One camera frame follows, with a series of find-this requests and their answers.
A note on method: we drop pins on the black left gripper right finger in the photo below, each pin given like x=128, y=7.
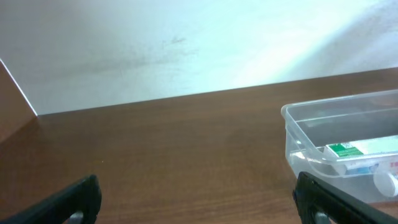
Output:
x=319, y=202

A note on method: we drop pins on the white green medicine box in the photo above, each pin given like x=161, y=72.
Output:
x=366, y=147

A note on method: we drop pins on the orange tablet tube white cap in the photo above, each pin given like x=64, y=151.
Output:
x=385, y=178

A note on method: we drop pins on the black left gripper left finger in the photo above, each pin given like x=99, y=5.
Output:
x=83, y=196

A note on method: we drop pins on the clear plastic container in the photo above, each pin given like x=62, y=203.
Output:
x=312, y=125

